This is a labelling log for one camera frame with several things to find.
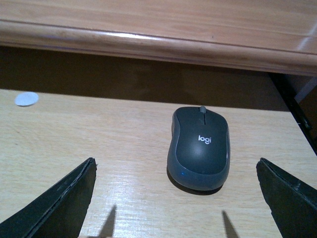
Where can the dark grey Logitech mouse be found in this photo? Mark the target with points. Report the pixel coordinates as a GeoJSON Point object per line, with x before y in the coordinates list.
{"type": "Point", "coordinates": [199, 152]}

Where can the white round sticker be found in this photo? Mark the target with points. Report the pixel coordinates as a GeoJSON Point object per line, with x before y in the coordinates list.
{"type": "Point", "coordinates": [26, 99]}

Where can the wooden keyboard tray drawer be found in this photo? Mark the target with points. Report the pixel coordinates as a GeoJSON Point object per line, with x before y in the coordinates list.
{"type": "Point", "coordinates": [125, 124]}

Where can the wooden desk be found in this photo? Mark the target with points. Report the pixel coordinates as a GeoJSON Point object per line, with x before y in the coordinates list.
{"type": "Point", "coordinates": [264, 35]}

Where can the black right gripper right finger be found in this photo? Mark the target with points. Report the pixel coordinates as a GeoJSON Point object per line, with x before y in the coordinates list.
{"type": "Point", "coordinates": [292, 202]}

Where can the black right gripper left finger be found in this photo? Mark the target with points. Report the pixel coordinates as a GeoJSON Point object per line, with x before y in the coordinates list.
{"type": "Point", "coordinates": [60, 211]}

